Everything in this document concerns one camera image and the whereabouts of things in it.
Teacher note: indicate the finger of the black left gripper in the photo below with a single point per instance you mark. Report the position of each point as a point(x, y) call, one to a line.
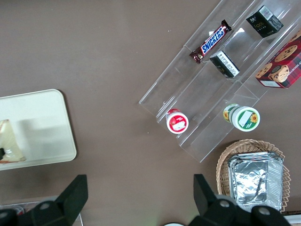
point(1, 153)

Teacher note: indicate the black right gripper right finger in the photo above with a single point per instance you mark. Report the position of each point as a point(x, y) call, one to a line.
point(211, 209)

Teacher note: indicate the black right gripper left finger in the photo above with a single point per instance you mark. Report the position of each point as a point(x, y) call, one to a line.
point(68, 200)

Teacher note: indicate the triangular sandwich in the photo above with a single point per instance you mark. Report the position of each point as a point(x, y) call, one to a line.
point(10, 141)

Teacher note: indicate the light tan wicker basket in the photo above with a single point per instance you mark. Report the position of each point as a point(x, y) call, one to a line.
point(223, 160)

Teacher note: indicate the beige plastic tray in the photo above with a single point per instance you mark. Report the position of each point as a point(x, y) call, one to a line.
point(42, 122)

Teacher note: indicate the white rectangular snack tray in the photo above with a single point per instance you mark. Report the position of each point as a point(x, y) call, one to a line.
point(296, 221)

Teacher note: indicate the stack of foil trays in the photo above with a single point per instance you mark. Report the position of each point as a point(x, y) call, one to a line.
point(254, 179)

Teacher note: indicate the red lid white cup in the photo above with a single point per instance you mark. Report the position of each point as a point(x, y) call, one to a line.
point(177, 122)

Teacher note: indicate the green lid white cup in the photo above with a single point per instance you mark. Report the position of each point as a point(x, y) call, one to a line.
point(245, 117)

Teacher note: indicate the clear acrylic stepped shelf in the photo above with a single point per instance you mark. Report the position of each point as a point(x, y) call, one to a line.
point(200, 94)

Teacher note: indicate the small black carton box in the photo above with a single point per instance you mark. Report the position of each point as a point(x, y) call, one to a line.
point(264, 21)
point(224, 64)

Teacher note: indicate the red tartan cookie box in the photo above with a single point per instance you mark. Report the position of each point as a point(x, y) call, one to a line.
point(282, 68)

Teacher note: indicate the Snickers chocolate bar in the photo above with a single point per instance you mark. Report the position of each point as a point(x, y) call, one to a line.
point(211, 41)

